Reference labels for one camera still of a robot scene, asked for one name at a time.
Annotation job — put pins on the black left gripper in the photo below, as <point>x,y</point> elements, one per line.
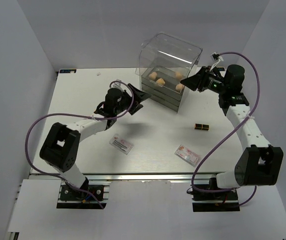
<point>140,97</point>

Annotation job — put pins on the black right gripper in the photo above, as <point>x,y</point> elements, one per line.
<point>198,80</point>

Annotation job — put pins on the clear acrylic makeup organizer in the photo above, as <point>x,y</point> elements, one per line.
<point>166,54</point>

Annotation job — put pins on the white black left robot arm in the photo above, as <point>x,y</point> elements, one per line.
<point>60,147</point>

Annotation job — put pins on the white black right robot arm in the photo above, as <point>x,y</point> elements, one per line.
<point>260,162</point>

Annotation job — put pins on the clear nail sticker case left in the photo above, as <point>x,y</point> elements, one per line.
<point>121,144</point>

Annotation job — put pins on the clear nail sticker case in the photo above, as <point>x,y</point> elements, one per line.
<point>187,155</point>
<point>121,144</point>

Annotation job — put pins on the clear nail sticker case right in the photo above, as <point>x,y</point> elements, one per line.
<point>187,155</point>

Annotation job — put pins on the blue label sticker left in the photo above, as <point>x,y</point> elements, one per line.
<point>69,71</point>

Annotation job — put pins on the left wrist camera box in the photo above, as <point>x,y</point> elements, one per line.
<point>117,85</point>

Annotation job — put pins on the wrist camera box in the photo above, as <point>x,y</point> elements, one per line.
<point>117,85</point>
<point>216,58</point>

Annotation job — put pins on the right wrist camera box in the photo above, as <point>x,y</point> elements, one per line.
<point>216,58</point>

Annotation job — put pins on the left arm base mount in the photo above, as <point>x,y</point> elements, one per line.
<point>96,198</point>

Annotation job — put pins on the aluminium rail front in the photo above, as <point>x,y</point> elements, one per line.
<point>203,176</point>

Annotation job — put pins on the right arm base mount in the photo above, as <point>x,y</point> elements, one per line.
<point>203,202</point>

